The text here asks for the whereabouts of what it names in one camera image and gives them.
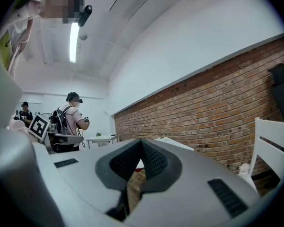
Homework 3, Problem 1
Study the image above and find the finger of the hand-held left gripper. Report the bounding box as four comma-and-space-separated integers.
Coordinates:
53, 135, 85, 147

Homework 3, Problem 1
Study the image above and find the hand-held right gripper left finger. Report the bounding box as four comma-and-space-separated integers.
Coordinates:
32, 138, 143, 225

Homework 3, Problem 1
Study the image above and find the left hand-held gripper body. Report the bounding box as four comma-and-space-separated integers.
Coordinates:
29, 112, 62, 154

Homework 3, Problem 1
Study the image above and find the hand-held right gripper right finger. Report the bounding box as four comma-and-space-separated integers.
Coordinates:
124, 138, 260, 227

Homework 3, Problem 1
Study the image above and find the grey trash bin lid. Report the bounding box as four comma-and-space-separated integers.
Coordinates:
0, 52, 24, 129

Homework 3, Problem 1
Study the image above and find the grey trash bin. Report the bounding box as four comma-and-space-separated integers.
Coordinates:
0, 126, 67, 227

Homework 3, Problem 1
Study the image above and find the person's left forearm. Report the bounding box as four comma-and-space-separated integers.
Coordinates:
9, 119, 34, 137

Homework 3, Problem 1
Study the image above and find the small white table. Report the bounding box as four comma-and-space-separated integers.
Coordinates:
86, 133, 121, 149

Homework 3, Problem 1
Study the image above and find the small white figurine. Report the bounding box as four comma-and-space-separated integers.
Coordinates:
237, 163, 251, 176

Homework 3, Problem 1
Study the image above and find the yellow-green panel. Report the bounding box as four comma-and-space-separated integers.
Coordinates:
0, 31, 16, 71

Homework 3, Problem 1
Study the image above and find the long ceiling light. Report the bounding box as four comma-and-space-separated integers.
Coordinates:
69, 21, 80, 64

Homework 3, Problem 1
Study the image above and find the white wooden chair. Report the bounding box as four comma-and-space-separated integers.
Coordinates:
236, 117, 284, 196

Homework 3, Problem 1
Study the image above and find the person's head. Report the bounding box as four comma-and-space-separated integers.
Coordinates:
39, 0, 86, 25

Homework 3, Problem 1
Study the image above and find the black chair backrest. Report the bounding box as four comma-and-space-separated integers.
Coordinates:
267, 62, 284, 124

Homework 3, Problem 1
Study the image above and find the black head camera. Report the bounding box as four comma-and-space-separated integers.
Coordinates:
77, 4, 93, 28

